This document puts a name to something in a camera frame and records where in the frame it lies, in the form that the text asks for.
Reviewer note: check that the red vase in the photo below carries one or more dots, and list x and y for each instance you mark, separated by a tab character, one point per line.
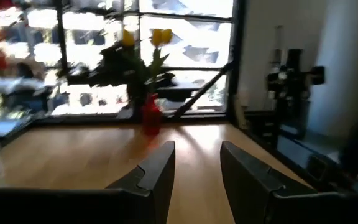
151	116

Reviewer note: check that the black window frame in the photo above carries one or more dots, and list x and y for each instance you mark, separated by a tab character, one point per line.
236	46

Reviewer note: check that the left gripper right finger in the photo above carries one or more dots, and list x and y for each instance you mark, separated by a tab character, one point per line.
244	177

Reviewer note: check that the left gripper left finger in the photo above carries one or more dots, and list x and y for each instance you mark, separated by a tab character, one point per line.
157	174

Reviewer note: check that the black equipment stand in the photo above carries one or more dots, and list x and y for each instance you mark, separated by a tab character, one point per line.
291	93

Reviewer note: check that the yellow artificial tulip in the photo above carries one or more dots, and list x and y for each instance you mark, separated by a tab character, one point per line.
128	38
167	35
156	36

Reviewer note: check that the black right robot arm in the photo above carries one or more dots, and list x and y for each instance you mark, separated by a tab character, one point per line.
117	68

